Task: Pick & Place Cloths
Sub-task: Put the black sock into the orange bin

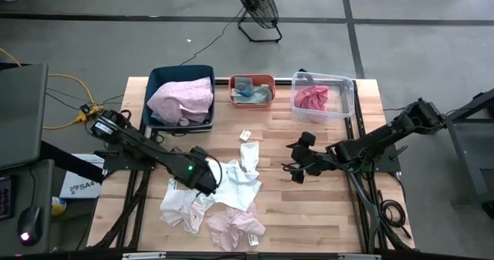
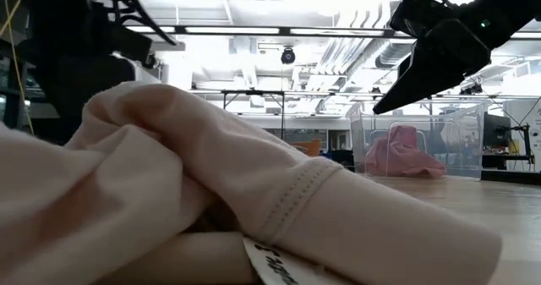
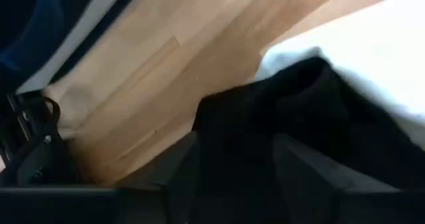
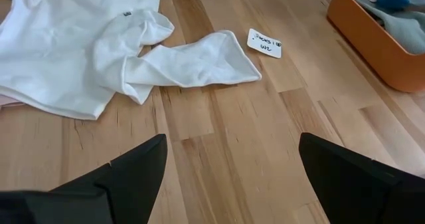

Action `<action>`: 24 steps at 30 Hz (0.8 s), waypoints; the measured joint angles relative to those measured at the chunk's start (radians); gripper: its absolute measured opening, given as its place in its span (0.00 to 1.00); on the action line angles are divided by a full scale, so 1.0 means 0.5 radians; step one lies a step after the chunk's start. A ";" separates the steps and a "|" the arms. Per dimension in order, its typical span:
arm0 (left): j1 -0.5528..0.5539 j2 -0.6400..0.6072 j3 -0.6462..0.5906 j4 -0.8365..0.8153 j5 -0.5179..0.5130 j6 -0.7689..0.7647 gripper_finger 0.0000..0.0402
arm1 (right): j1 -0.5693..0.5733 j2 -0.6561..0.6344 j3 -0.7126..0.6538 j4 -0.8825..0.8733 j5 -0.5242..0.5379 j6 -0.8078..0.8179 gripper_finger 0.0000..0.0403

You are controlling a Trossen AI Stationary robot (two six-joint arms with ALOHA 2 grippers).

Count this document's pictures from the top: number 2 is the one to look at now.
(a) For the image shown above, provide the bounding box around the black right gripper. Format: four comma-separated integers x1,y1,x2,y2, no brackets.
371,18,491,116

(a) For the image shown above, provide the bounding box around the hot pink shirt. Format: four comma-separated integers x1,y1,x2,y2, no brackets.
365,124,447,179

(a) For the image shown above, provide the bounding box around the pale pink garment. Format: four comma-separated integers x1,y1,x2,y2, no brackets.
0,80,503,285

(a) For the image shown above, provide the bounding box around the small black ceiling fixture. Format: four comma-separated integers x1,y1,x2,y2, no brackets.
459,83,484,96

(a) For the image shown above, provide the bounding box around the dark glass cabinet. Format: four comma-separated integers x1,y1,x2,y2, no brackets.
0,43,26,129

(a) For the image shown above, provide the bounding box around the clear plastic bin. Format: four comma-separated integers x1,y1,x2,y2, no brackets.
346,100,487,180

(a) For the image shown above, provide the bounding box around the black computer monitor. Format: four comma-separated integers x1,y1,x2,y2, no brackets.
483,113,512,149

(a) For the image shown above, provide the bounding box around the orange plastic bin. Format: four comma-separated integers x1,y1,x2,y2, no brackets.
291,139,322,157

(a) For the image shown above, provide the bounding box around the black background bench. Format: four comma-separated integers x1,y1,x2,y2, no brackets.
481,168,541,187

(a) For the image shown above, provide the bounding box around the long ceiling light bar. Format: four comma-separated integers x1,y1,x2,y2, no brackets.
126,25,541,41

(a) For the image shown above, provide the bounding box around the white paper tag with writing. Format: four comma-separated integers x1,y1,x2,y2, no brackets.
243,235,352,285

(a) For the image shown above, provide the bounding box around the grey ceiling duct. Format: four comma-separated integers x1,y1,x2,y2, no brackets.
374,43,413,70

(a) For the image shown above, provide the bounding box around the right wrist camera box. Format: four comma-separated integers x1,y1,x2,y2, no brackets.
388,0,450,40

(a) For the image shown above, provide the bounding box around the thin yellow hanging cable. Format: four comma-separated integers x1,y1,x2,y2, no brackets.
0,0,35,136

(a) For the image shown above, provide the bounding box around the black background frame stand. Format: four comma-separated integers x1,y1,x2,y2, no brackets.
221,89,288,140

